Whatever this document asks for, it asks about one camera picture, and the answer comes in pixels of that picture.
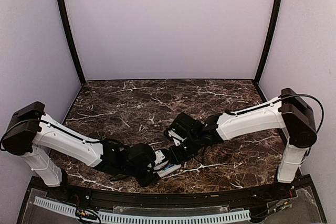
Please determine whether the black front rail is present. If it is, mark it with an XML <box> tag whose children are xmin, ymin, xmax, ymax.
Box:
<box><xmin>28</xmin><ymin>175</ymin><xmax>313</xmax><ymax>210</ymax></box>

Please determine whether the white slotted cable duct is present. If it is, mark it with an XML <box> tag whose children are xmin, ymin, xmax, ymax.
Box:
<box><xmin>33</xmin><ymin>196</ymin><xmax>251</xmax><ymax>223</ymax></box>

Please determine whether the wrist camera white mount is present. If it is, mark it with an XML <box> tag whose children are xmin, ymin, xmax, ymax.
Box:
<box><xmin>164</xmin><ymin>129</ymin><xmax>187</xmax><ymax>146</ymax></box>
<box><xmin>154</xmin><ymin>148</ymin><xmax>171</xmax><ymax>170</ymax></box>

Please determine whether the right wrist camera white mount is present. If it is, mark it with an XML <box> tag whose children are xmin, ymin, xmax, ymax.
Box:
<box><xmin>164</xmin><ymin>129</ymin><xmax>187</xmax><ymax>146</ymax></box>

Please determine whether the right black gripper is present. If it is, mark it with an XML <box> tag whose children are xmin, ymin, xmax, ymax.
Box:
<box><xmin>168</xmin><ymin>134</ymin><xmax>202</xmax><ymax>165</ymax></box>

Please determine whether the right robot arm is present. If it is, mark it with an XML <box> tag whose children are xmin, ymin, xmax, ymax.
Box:
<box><xmin>164</xmin><ymin>88</ymin><xmax>321</xmax><ymax>200</ymax></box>

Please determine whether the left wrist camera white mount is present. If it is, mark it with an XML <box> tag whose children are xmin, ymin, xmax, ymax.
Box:
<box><xmin>154</xmin><ymin>148</ymin><xmax>171</xmax><ymax>170</ymax></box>

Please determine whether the black frame post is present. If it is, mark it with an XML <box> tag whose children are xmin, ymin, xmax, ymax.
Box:
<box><xmin>254</xmin><ymin>0</ymin><xmax>281</xmax><ymax>85</ymax></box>
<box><xmin>57</xmin><ymin>0</ymin><xmax>86</xmax><ymax>86</ymax></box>

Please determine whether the right black frame post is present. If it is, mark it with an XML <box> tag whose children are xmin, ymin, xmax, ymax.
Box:
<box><xmin>254</xmin><ymin>0</ymin><xmax>281</xmax><ymax>85</ymax></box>

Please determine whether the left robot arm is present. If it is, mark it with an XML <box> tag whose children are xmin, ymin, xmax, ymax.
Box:
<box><xmin>1</xmin><ymin>101</ymin><xmax>167</xmax><ymax>201</ymax></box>

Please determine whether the left black frame post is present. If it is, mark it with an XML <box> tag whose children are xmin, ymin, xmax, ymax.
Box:
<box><xmin>57</xmin><ymin>0</ymin><xmax>86</xmax><ymax>86</ymax></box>

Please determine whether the white remote control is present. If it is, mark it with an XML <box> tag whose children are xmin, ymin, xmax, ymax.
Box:
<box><xmin>156</xmin><ymin>164</ymin><xmax>181</xmax><ymax>178</ymax></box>

